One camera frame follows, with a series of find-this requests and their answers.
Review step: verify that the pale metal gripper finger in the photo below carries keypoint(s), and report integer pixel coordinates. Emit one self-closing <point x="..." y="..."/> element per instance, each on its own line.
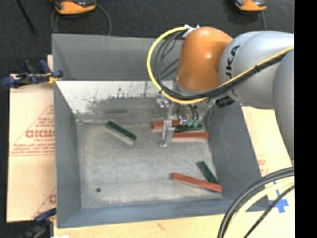
<point x="170" y="134"/>
<point x="163" y="137"/>

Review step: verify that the red-brown flat block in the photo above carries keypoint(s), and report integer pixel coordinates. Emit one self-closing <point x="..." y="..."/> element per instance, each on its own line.
<point x="195" y="181"/>
<point x="190" y="136"/>
<point x="157" y="125"/>

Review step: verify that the dark green flat block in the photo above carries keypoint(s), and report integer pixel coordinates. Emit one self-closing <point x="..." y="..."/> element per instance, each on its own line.
<point x="186" y="128"/>
<point x="207" y="172"/>
<point x="121" y="131"/>

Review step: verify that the grey metal bin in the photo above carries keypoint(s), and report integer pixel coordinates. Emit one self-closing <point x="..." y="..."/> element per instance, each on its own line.
<point x="138" y="167"/>

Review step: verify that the brown cardboard board, red print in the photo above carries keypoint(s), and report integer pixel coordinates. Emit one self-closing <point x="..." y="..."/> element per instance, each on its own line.
<point x="29" y="177"/>

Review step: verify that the black cylinder on white bracket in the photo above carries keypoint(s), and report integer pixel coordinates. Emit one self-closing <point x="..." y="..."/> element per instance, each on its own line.
<point x="225" y="101"/>

